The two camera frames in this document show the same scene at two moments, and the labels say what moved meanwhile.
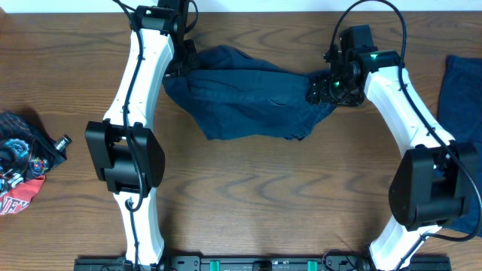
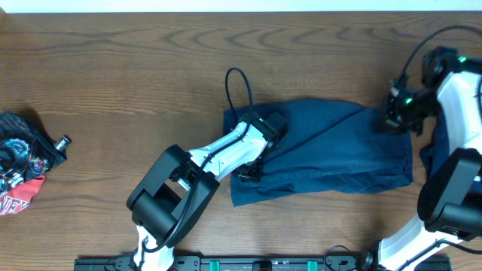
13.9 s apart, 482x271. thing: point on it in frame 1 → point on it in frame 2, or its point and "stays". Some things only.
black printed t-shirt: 26,152 stays
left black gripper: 193,64 → 254,176
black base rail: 248,263 stays
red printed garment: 18,199 stays
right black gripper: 319,90 → 392,123
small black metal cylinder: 62,143 stays
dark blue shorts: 236,95 → 330,147
